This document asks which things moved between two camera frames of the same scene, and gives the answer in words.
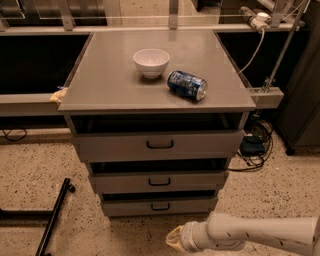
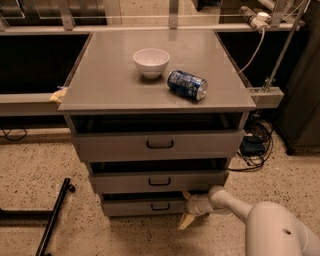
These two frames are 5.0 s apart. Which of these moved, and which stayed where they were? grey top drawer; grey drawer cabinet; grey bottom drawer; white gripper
Moved: white gripper
Stayed: grey drawer cabinet; grey top drawer; grey bottom drawer
